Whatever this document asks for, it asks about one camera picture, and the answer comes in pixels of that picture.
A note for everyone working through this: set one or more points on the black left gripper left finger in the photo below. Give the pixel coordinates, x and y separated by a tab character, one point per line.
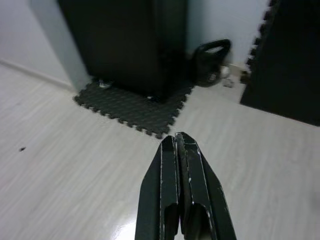
160	195

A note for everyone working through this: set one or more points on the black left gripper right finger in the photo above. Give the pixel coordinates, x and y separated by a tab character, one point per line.
202	200

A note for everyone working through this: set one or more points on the small black foam puzzle mat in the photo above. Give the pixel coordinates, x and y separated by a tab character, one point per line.
130	112

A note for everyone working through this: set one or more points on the black kettlebell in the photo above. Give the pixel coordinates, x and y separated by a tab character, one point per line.
205	67

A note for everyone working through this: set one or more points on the tall black cabinet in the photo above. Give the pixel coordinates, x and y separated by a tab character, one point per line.
125	45

